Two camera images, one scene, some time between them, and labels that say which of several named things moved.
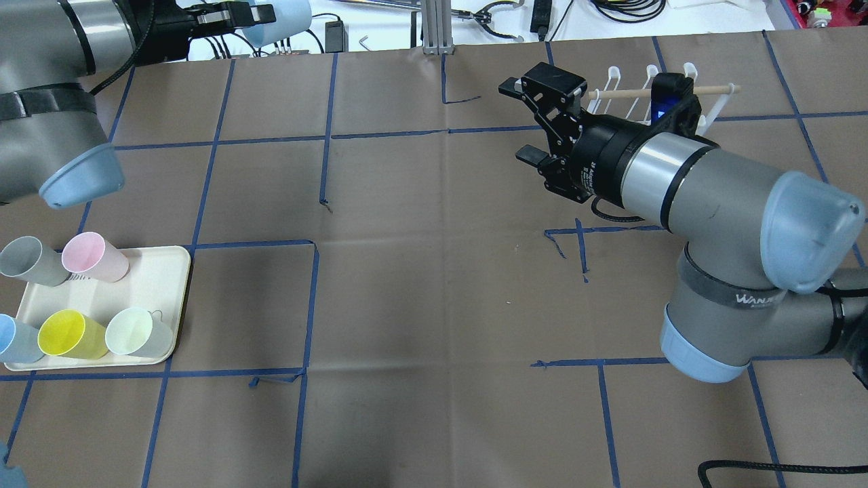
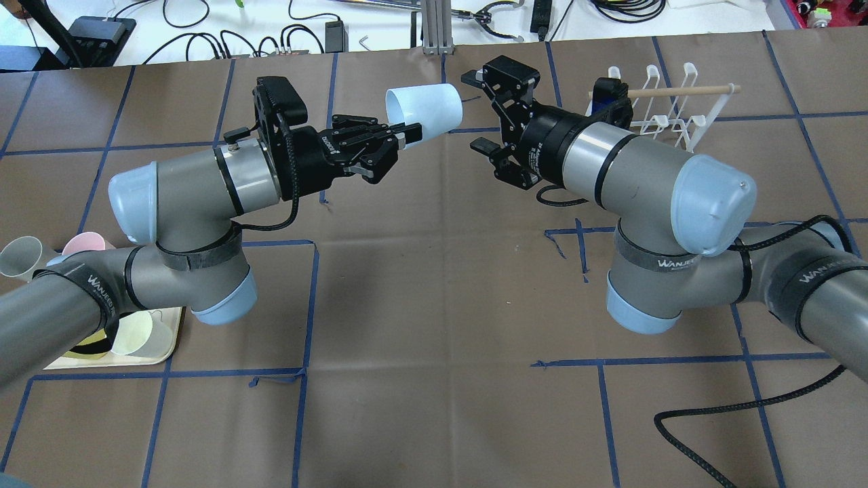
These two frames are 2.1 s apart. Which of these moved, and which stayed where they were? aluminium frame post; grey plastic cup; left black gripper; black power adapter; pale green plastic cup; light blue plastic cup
Moved: left black gripper; light blue plastic cup
Stayed: pale green plastic cup; aluminium frame post; grey plastic cup; black power adapter
